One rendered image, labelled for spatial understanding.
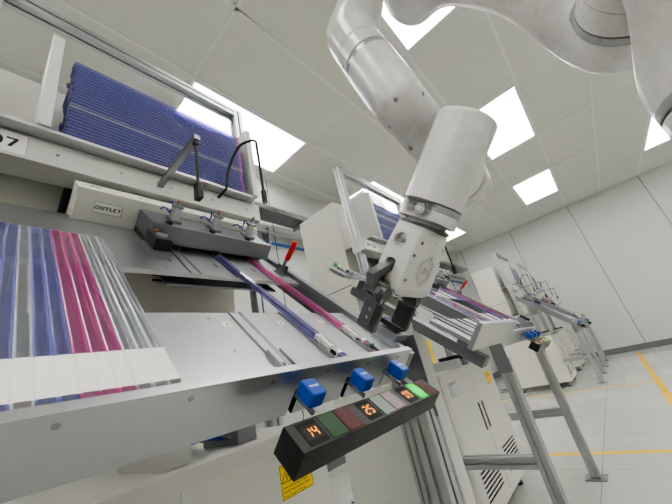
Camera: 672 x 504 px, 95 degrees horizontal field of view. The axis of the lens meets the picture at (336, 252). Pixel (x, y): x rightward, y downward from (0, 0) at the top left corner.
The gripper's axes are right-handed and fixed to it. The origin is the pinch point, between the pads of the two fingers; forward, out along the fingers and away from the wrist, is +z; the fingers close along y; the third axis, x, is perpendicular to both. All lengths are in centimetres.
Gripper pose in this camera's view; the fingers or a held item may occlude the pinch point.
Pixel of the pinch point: (385, 321)
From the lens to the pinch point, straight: 48.6
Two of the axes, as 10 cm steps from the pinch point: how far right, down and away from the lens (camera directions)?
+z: -3.5, 9.3, 1.2
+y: 6.6, 1.5, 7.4
